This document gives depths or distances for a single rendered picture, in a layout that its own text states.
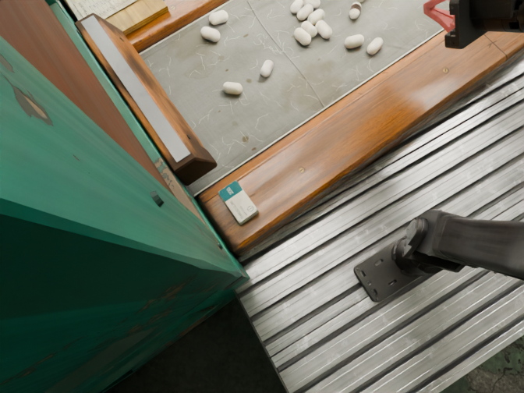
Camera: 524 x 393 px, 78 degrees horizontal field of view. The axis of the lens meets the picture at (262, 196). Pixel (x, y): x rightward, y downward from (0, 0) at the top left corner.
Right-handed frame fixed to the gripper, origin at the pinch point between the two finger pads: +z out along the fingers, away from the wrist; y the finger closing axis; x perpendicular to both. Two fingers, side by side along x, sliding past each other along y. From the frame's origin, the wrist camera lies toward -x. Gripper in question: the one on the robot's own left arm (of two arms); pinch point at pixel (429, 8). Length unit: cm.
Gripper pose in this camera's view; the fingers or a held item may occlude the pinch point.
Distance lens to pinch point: 61.9
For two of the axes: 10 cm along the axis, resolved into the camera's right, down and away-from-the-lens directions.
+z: -4.2, -4.4, 7.9
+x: 3.9, 7.0, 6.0
